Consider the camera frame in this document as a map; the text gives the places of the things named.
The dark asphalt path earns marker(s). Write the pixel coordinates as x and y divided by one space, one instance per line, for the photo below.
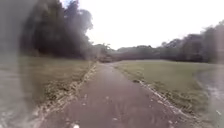
111 100

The grass field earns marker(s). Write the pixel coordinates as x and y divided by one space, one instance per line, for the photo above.
166 75
50 75

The wood of dark trees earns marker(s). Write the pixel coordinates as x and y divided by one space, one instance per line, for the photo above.
56 33

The row of trees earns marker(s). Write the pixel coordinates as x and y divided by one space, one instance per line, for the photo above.
186 48

